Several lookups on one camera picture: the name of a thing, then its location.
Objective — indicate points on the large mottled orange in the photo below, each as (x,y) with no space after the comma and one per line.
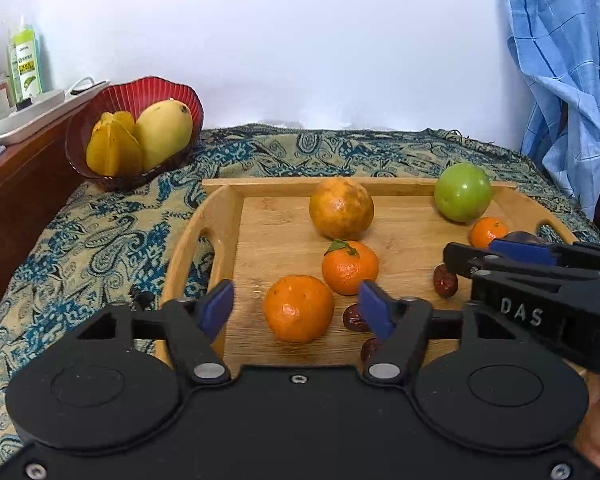
(341,209)

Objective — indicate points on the green bottle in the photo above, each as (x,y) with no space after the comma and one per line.
(25,70)

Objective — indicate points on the dark purple fruit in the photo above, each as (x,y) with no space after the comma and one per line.
(522,237)

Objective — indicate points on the blue plaid cloth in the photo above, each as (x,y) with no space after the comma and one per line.
(565,85)

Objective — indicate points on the white tray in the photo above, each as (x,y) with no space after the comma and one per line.
(30,110)

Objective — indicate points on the paisley patterned blanket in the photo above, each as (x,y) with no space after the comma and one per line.
(105,240)

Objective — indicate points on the tangerine with green leaf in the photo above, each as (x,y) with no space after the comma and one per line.
(350,270)

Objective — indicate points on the yellow mango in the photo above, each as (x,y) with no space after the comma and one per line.
(162,132)

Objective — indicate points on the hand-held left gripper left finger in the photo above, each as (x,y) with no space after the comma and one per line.
(217,310)

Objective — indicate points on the small tangerine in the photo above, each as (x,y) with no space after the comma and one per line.
(486,232)
(298,310)

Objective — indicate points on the person's right hand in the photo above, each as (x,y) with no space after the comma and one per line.
(595,425)

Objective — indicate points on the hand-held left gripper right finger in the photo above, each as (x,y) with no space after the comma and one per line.
(375,310)

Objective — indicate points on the red date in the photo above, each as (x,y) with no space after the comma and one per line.
(444,282)
(355,319)
(370,350)

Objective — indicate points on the red fruit bowl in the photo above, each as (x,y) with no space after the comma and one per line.
(180,95)

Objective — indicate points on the green apple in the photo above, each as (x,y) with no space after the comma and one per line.
(462,192)

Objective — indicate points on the wooden cabinet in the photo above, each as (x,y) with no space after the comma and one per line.
(20,200)

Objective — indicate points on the small black clip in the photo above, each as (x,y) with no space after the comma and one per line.
(140,299)

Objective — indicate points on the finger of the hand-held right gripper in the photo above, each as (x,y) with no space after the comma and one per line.
(525,252)
(467,260)

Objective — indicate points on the yellow starfruit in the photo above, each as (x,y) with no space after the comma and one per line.
(114,147)

